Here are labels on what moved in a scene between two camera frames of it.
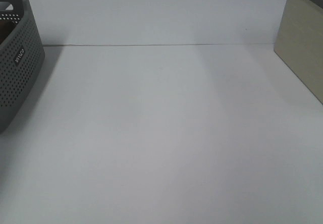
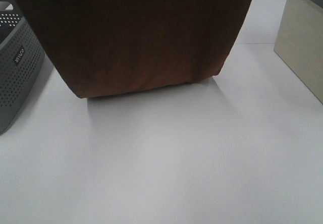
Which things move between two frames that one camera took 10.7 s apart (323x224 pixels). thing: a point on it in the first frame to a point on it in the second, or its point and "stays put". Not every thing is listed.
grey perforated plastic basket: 22,58 stays put
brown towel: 6,27 to 111,38
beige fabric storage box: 299,42 stays put
